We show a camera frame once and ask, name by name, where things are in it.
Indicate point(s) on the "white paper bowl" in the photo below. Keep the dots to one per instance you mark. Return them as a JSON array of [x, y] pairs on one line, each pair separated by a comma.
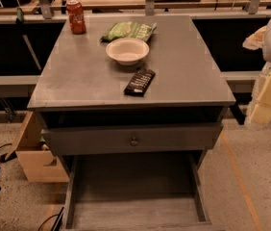
[[127, 51]]

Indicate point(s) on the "green chip bag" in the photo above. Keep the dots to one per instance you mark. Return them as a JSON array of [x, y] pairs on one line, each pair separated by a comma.
[[129, 29]]

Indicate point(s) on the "red soda can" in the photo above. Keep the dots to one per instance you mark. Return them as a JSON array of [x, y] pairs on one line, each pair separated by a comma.
[[76, 17]]

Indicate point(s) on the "open grey middle drawer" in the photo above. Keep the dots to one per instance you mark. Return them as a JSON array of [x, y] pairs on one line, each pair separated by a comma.
[[158, 191]]

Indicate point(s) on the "grey top drawer with knob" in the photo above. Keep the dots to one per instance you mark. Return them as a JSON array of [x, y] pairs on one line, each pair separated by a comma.
[[131, 139]]

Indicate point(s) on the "grey wooden drawer cabinet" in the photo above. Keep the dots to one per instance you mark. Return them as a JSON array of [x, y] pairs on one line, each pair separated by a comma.
[[82, 87]]

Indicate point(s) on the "black rxbar chocolate bar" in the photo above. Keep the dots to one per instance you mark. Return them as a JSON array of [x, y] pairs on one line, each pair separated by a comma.
[[140, 82]]

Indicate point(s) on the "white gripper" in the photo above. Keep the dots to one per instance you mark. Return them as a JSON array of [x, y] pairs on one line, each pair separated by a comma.
[[260, 108]]

